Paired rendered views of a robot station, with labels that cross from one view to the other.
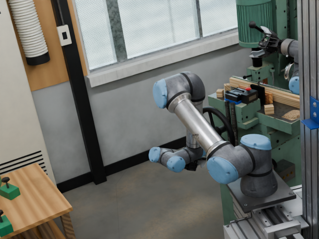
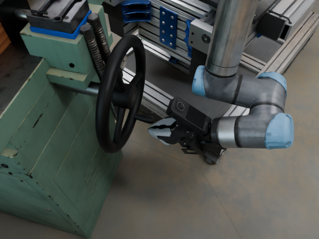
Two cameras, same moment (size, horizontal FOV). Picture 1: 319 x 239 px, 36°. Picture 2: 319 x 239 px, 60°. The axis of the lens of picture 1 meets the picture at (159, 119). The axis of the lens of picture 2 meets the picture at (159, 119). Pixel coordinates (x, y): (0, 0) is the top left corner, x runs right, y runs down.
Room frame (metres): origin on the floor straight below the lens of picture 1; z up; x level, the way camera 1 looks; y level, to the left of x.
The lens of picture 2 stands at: (2.47, 0.11, 1.33)
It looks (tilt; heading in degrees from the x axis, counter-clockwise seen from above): 55 degrees down; 228
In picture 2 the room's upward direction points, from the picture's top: straight up
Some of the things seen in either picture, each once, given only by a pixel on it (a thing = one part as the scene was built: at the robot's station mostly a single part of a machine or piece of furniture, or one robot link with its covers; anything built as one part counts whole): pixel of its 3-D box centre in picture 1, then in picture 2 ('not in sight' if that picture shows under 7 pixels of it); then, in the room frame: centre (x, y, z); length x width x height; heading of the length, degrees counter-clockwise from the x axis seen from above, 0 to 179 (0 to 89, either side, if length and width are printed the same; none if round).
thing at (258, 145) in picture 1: (255, 152); not in sight; (1.68, -0.35, 0.98); 0.13 x 0.12 x 0.14; 119
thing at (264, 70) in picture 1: (260, 72); not in sight; (2.44, -0.58, 1.03); 0.14 x 0.07 x 0.09; 122
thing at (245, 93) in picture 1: (240, 95); (61, 5); (2.27, -0.43, 0.99); 0.13 x 0.11 x 0.06; 32
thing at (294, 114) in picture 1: (293, 113); not in sight; (2.12, -0.65, 0.91); 0.10 x 0.07 x 0.02; 122
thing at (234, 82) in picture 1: (269, 92); not in sight; (2.39, -0.61, 0.92); 0.60 x 0.02 x 0.05; 32
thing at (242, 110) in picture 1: (241, 107); (68, 34); (2.28, -0.43, 0.91); 0.15 x 0.14 x 0.09; 32
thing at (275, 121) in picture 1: (253, 109); (42, 43); (2.32, -0.50, 0.87); 0.61 x 0.30 x 0.06; 32
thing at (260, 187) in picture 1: (258, 176); not in sight; (1.68, -0.36, 0.87); 0.15 x 0.15 x 0.10
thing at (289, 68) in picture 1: (292, 72); not in sight; (2.39, -0.74, 1.02); 0.12 x 0.03 x 0.12; 122
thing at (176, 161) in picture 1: (175, 160); (261, 95); (2.01, -0.05, 0.82); 0.11 x 0.11 x 0.08; 29
